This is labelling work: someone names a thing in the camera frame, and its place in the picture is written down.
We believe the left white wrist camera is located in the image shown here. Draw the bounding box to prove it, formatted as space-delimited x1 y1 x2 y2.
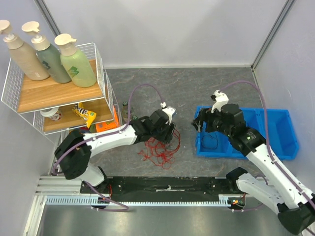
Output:
160 102 176 125

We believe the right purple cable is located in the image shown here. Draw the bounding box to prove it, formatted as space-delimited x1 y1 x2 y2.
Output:
221 80 315 212

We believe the white round cup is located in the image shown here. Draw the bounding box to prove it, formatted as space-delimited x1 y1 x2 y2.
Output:
40 107 62 121

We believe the yellow snack bag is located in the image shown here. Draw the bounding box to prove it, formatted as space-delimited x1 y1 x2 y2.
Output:
72 103 97 128

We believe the green glass bottle rear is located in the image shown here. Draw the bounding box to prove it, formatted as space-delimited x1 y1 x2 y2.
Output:
122 101 135 123

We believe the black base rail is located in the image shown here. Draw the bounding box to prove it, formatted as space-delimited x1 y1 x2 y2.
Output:
96 177 243 203

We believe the beige pump bottle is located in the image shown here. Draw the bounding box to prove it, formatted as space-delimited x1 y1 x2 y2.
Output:
0 20 50 81

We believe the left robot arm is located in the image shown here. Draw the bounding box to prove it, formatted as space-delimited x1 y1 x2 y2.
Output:
54 106 176 193

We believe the white wire shelf rack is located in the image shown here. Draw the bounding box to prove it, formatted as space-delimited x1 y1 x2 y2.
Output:
1 42 121 140

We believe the thin black wire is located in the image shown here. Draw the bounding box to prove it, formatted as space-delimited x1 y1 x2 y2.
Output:
200 131 219 150

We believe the light green pump bottle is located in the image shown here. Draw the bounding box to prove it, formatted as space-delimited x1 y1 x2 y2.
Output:
54 33 97 88

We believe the red wire bundle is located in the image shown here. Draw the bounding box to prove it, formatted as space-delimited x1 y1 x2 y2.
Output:
137 127 181 170

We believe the blue plastic bin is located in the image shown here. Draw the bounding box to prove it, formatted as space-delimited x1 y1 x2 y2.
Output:
194 106 300 161

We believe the orange snack box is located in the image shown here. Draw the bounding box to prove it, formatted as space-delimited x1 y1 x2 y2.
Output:
95 109 120 133

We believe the dark green pump bottle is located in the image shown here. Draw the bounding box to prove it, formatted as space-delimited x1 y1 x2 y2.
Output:
21 21 71 84

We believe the blue green box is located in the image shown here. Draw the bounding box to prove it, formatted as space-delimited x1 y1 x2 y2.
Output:
78 124 97 133

